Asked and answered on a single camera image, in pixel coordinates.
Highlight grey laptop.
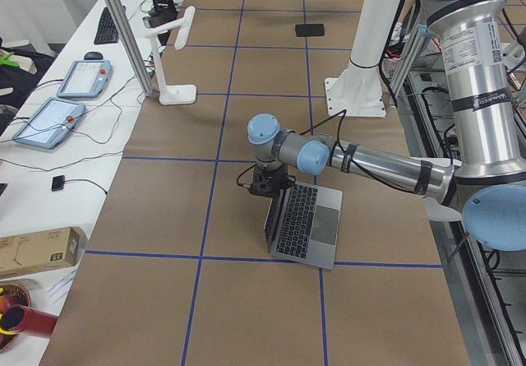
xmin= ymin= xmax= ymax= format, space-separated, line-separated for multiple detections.
xmin=265 ymin=182 xmax=343 ymax=270

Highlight blue teach pendant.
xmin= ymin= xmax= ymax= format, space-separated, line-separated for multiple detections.
xmin=57 ymin=60 xmax=113 ymax=99
xmin=12 ymin=97 xmax=86 ymax=150

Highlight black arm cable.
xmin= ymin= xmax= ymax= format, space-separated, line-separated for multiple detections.
xmin=235 ymin=109 xmax=464 ymax=197

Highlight black side-table mouse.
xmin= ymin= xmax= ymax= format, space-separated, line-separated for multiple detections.
xmin=84 ymin=51 xmax=104 ymax=60

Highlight cardboard lamp box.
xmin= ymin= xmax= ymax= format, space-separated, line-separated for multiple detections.
xmin=1 ymin=227 xmax=86 ymax=279

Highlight black mouse pad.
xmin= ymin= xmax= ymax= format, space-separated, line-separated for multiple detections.
xmin=295 ymin=23 xmax=325 ymax=38

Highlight small black square device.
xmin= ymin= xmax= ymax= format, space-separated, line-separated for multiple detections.
xmin=51 ymin=175 xmax=66 ymax=192

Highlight lower blue teach pendant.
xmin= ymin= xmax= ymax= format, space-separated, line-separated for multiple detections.
xmin=12 ymin=97 xmax=86 ymax=150

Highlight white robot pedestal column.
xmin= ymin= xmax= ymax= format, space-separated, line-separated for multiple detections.
xmin=325 ymin=0 xmax=395 ymax=118

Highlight white chair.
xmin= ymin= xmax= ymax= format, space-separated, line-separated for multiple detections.
xmin=423 ymin=197 xmax=462 ymax=222

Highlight upper blue teach pendant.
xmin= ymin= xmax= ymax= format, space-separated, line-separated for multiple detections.
xmin=57 ymin=60 xmax=113 ymax=99

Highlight black keyboard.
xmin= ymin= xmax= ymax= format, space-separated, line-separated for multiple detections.
xmin=94 ymin=7 xmax=119 ymax=45

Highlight woven basket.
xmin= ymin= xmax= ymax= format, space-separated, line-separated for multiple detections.
xmin=1 ymin=282 xmax=31 ymax=352

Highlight aluminium frame post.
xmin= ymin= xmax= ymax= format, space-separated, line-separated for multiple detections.
xmin=104 ymin=0 xmax=155 ymax=97

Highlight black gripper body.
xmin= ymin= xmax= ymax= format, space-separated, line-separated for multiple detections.
xmin=248 ymin=164 xmax=295 ymax=197

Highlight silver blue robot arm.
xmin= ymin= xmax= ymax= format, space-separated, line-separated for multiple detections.
xmin=247 ymin=0 xmax=525 ymax=251

